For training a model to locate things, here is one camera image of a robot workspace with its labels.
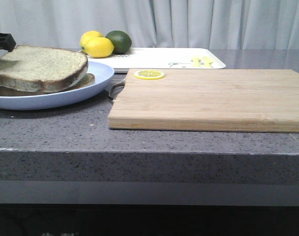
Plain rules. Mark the white tray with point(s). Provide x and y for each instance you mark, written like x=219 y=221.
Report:
x=163 y=58

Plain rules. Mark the front yellow lemon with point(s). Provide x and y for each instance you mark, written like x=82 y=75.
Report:
x=99 y=47

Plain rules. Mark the light blue plate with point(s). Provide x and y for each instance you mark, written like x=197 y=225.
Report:
x=101 y=72

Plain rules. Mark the green lime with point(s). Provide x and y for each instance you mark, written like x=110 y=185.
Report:
x=120 y=40

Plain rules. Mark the metal cutting board handle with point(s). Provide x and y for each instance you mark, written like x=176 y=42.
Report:
x=116 y=89

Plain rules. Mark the yellow plastic fork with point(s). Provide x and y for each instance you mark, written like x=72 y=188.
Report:
x=196 y=61

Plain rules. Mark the back yellow lemon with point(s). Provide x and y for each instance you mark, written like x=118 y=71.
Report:
x=87 y=36

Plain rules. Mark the lemon slice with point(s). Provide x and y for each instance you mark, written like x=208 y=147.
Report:
x=149 y=74

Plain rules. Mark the grey curtain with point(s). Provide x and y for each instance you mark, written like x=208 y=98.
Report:
x=212 y=24

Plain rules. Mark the bread slice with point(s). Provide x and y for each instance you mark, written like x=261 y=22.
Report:
x=87 y=80
x=45 y=69

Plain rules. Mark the wooden cutting board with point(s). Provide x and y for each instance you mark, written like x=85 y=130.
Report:
x=242 y=100

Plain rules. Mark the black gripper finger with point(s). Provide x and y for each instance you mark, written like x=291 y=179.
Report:
x=7 y=42

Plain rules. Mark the yellow lemon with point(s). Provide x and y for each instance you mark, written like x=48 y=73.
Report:
x=87 y=36
x=99 y=47

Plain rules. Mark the yellow plastic knife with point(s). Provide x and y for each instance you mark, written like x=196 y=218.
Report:
x=207 y=62

